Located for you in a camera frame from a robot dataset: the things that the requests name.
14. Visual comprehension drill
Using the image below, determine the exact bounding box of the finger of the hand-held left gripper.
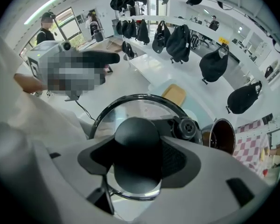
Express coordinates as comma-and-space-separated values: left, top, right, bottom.
81, 49, 121, 65
82, 63, 106, 86

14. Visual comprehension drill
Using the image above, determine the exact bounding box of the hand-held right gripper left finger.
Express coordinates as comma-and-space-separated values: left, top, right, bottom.
25, 139, 122, 223

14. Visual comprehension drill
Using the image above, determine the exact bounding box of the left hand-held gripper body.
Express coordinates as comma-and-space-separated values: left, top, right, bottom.
27, 40, 84, 102

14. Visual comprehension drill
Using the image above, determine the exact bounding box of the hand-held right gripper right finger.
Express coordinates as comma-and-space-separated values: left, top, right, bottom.
158, 135, 275, 223

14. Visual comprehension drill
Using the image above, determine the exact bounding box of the steel black pressure cooker lid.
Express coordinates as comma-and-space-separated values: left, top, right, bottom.
88, 93, 204, 202

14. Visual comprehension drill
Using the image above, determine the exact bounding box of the person's left forearm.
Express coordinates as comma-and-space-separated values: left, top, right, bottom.
13, 73, 49, 94

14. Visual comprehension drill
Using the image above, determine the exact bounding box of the black cylindrical container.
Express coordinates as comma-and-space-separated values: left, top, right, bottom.
93, 28, 105, 43

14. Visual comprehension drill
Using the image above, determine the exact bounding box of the ceiling light tube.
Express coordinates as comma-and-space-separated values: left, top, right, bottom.
23, 0, 61, 25

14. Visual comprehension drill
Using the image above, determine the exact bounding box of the black inner pot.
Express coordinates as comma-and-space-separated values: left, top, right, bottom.
200, 118, 237, 155

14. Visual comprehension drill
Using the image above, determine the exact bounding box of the checkered cloth table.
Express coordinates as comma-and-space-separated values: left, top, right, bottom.
233, 119, 272, 180

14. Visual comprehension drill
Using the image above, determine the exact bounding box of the white shelf unit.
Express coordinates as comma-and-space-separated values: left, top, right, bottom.
111, 0, 280, 154

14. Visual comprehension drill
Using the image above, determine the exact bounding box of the person's beige shirt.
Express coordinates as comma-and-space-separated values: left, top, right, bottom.
0, 31, 95, 154

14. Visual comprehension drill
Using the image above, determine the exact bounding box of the yellow rectangular tray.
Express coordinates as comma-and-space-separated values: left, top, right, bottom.
161, 83, 187, 107

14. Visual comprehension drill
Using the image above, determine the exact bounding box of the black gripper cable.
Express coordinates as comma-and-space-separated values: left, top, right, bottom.
74, 98, 97, 121

